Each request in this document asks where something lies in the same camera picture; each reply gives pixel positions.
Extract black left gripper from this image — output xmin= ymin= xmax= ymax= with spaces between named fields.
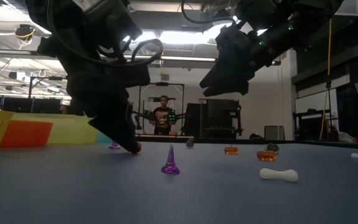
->
xmin=67 ymin=63 xmax=140 ymax=154

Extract black ceiling cable reel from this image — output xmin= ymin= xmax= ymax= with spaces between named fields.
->
xmin=14 ymin=24 xmax=36 ymax=41

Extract black table frame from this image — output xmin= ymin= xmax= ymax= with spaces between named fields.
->
xmin=113 ymin=135 xmax=358 ymax=151

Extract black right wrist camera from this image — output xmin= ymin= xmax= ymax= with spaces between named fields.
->
xmin=215 ymin=25 xmax=241 ymax=50

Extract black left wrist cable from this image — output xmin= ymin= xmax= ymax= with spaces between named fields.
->
xmin=45 ymin=0 xmax=165 ymax=68

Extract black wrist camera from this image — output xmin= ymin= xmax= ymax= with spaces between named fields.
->
xmin=124 ymin=63 xmax=151 ymax=90
xmin=215 ymin=25 xmax=241 ymax=50

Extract black equipment rack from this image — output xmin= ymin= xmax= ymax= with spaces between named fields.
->
xmin=183 ymin=98 xmax=244 ymax=140

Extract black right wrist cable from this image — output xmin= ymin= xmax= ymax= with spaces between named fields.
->
xmin=180 ymin=0 xmax=239 ymax=26

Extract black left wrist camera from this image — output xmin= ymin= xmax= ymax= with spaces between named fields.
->
xmin=124 ymin=63 xmax=151 ymax=90

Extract person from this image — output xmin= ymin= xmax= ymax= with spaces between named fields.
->
xmin=149 ymin=95 xmax=179 ymax=136

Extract orange plastic pumpkin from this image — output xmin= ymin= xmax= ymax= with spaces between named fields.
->
xmin=129 ymin=142 xmax=142 ymax=156
xmin=256 ymin=150 xmax=277 ymax=162
xmin=224 ymin=145 xmax=239 ymax=156

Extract whiteboard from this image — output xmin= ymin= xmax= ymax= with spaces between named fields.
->
xmin=294 ymin=88 xmax=339 ymax=115

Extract black background rig frame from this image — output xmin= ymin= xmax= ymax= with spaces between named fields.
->
xmin=137 ymin=81 xmax=186 ymax=136
xmin=27 ymin=76 xmax=71 ymax=113

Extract long ceiling light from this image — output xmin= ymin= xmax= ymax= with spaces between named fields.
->
xmin=160 ymin=55 xmax=217 ymax=62

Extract blue table mat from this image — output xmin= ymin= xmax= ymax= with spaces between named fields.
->
xmin=0 ymin=141 xmax=358 ymax=224

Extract white hanging panel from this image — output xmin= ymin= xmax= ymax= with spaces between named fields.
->
xmin=334 ymin=0 xmax=358 ymax=17

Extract grey metal box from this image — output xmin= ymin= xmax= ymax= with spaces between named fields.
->
xmin=264 ymin=124 xmax=286 ymax=141

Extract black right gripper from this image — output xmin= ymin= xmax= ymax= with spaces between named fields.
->
xmin=200 ymin=34 xmax=275 ymax=97

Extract teal plastic bin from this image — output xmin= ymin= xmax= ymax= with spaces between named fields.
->
xmin=96 ymin=131 xmax=115 ymax=145

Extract yellow hanging cable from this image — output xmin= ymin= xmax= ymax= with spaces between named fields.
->
xmin=319 ymin=18 xmax=333 ymax=141

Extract lime green plastic bin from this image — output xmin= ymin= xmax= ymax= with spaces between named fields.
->
xmin=11 ymin=111 xmax=100 ymax=145

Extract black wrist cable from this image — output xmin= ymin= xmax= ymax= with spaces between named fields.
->
xmin=180 ymin=0 xmax=239 ymax=26
xmin=45 ymin=0 xmax=165 ymax=68

